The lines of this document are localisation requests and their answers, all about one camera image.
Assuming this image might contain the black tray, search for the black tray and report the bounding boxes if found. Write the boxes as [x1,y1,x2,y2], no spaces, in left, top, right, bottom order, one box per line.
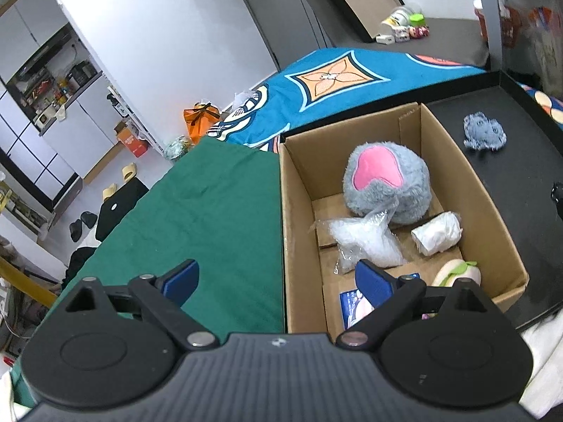
[279,70,563,330]

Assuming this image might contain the red and white ball toys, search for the red and white ball toys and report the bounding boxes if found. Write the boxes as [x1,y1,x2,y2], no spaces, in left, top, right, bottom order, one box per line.
[396,26,429,41]

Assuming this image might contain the green cloth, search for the green cloth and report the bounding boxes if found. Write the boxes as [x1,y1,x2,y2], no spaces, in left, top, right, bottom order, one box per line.
[9,136,286,405]

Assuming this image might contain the white rolled cloth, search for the white rolled cloth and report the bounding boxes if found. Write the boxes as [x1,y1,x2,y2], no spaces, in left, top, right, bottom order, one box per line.
[411,212,463,256]

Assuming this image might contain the orange and green burger plush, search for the orange and green burger plush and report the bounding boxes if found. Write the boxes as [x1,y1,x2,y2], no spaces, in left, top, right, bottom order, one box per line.
[431,259,481,288]

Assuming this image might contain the black backpack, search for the black backpack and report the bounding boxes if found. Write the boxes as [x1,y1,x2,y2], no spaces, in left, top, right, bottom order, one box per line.
[96,179,150,242]

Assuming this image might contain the blue printed packet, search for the blue printed packet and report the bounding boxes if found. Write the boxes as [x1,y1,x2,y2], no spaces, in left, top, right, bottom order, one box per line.
[339,289,374,330]

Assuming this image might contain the white plastic bag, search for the white plastic bag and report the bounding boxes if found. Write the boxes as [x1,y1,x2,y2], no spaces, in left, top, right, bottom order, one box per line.
[233,90,258,110]

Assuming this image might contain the blue-grey fuzzy toy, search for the blue-grey fuzzy toy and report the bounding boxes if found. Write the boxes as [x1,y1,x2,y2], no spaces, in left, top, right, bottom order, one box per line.
[463,113,507,152]

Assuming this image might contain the person's white garment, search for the person's white garment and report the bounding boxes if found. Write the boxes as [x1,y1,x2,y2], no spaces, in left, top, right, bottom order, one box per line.
[519,316,563,420]

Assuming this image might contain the white kitchen cabinet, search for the white kitchen cabinet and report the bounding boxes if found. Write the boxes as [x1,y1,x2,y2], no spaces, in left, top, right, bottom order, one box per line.
[0,0,133,212]

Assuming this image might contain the grey metal frame post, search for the grey metal frame post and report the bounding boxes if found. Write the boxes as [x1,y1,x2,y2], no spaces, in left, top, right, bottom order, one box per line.
[475,0,504,71]

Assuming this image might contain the grey plush with pink patch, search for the grey plush with pink patch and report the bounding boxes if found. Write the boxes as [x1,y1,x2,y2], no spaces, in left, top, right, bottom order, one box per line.
[343,141,432,224]

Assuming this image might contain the orange gift bag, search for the orange gift bag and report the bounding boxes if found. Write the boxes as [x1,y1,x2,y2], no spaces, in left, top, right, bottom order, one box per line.
[182,102,221,143]

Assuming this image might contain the beige tote bag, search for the beige tote bag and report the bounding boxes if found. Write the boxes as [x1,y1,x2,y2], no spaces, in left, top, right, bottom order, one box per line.
[525,6,563,97]

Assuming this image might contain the teal printed blanket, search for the teal printed blanket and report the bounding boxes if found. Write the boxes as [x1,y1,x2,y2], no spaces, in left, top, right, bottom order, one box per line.
[207,48,563,148]

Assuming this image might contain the yellow bar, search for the yellow bar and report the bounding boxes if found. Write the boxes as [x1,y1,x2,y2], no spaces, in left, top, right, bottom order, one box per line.
[0,257,58,306]

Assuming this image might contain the green patterned bag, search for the green patterned bag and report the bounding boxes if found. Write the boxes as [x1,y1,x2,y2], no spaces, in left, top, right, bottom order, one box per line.
[164,136,194,161]

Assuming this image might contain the clear plastic bag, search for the clear plastic bag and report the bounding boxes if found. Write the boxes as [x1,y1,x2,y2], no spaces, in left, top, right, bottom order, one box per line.
[314,204,414,275]

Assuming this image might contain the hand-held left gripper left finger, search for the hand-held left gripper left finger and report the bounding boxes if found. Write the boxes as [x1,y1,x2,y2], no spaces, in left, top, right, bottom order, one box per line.
[66,258,221,352]

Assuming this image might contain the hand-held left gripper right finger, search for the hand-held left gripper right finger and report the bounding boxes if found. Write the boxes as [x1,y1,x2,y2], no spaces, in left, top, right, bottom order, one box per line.
[334,258,502,352]

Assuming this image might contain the brown cardboard box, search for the brown cardboard box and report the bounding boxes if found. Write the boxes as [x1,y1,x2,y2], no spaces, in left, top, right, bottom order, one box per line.
[278,102,529,339]

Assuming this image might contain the orange cardboard box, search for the orange cardboard box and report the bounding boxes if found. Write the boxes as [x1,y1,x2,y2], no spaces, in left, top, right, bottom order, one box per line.
[115,122,149,158]

